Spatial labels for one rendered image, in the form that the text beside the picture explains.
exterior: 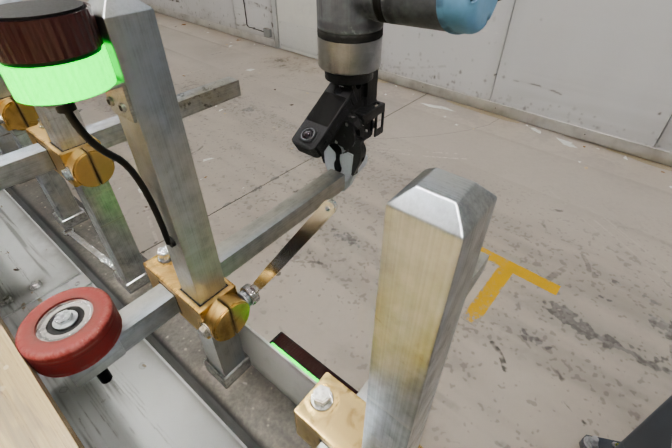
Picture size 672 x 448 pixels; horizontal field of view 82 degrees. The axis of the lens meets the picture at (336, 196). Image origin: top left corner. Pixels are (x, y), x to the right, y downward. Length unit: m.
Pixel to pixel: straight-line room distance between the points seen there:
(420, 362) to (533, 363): 1.33
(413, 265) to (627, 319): 1.68
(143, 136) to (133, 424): 0.48
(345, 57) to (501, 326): 1.25
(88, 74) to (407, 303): 0.23
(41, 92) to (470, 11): 0.38
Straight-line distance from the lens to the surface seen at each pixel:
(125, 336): 0.49
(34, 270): 1.01
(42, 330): 0.46
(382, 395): 0.28
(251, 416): 0.57
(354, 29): 0.53
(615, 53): 2.80
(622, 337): 1.76
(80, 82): 0.29
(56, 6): 0.31
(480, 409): 1.40
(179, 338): 0.66
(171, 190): 0.36
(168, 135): 0.34
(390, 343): 0.23
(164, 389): 0.72
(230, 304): 0.45
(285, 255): 0.41
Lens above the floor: 1.22
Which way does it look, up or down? 37 degrees down
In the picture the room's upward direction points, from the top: straight up
